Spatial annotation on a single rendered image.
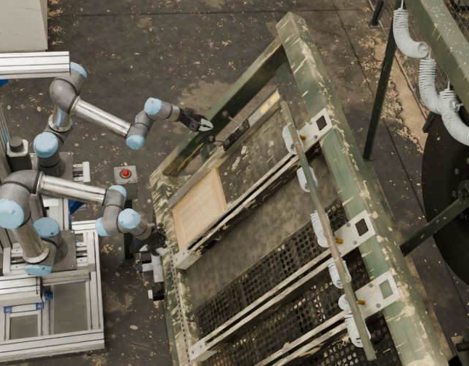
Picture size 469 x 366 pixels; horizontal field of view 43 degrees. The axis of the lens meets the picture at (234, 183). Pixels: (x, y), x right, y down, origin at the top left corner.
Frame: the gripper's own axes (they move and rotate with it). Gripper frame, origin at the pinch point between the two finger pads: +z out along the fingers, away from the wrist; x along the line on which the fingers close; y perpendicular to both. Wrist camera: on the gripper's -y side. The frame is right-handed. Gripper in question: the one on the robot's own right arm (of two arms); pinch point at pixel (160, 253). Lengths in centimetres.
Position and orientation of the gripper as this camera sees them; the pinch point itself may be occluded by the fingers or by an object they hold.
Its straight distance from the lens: 268.4
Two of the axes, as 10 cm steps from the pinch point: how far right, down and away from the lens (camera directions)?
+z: 3.4, 4.8, 8.1
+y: 9.2, -3.4, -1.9
